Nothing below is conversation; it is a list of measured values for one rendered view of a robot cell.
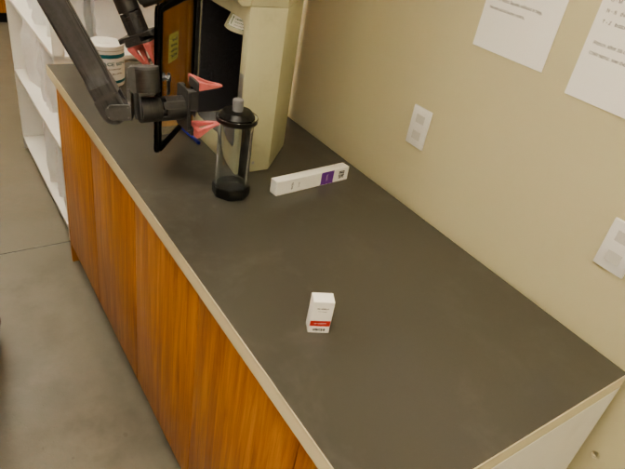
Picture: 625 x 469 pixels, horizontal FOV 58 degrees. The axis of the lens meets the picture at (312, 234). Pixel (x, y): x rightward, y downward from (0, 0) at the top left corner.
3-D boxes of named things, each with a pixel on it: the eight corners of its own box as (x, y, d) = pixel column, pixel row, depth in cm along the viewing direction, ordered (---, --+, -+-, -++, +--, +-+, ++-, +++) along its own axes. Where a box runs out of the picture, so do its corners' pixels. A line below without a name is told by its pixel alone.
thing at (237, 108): (247, 116, 150) (249, 92, 146) (259, 130, 143) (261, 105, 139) (214, 116, 146) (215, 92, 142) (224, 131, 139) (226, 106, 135)
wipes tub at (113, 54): (118, 74, 217) (117, 35, 209) (129, 87, 208) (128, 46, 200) (84, 76, 210) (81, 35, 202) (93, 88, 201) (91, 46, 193)
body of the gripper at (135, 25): (129, 41, 154) (117, 14, 150) (162, 32, 151) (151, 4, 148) (119, 46, 148) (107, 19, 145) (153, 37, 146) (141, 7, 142)
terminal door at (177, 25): (191, 117, 182) (197, -15, 160) (156, 154, 156) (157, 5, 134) (189, 116, 182) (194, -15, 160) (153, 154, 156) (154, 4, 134)
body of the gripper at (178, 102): (195, 90, 130) (165, 92, 126) (193, 131, 135) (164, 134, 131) (184, 81, 134) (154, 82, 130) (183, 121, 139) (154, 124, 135)
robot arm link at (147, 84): (110, 113, 132) (105, 120, 125) (105, 62, 128) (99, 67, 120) (163, 113, 135) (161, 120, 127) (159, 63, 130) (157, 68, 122)
